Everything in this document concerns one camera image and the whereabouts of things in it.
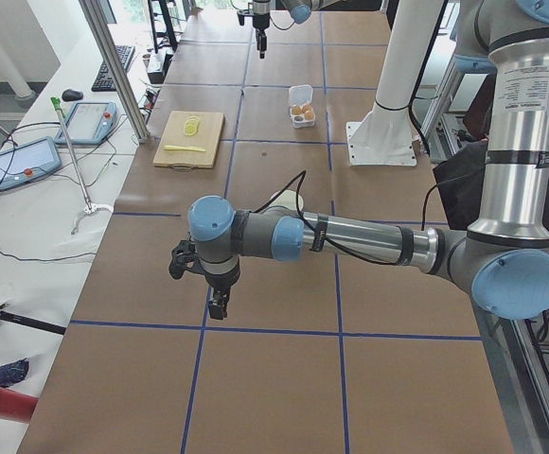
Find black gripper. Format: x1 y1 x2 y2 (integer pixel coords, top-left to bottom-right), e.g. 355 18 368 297
205 269 239 321
237 0 271 60

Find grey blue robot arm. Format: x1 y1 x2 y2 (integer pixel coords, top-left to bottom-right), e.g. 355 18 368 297
231 0 336 60
169 1 549 320

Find clear plastic egg carton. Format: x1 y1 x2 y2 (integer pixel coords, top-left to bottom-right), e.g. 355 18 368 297
288 84 316 129

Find wooden cutting board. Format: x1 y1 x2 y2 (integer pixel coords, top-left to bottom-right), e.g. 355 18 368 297
152 111 224 168

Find white paper bowl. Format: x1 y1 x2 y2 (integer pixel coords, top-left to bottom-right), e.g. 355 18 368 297
270 189 304 212

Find yellow plastic knife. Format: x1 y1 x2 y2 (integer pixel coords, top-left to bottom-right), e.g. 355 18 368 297
164 145 206 152

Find metal reacher grabber stick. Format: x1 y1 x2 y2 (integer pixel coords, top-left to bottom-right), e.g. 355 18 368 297
50 96 114 235

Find black keyboard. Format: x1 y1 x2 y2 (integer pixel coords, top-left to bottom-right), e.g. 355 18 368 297
90 44 136 93

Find teach pendant far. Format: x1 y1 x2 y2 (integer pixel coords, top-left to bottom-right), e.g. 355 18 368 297
65 101 117 147

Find teach pendant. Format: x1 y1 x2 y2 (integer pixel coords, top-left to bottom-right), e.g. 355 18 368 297
0 137 62 192
65 101 117 147

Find black computer mouse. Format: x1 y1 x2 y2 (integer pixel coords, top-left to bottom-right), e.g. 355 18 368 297
62 89 84 102

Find red cylinder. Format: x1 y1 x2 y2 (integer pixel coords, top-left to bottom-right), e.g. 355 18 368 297
0 387 38 424

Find teach pendant near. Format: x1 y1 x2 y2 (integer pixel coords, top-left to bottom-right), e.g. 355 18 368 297
0 137 62 192

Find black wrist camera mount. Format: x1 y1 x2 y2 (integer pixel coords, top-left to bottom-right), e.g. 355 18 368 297
168 239 204 280

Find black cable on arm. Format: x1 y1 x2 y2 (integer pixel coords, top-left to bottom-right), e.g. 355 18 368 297
250 170 469 266

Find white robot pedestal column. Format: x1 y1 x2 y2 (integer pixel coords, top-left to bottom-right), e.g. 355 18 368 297
346 0 447 166

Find aluminium frame post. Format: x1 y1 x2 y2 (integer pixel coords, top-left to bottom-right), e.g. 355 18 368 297
79 0 151 144

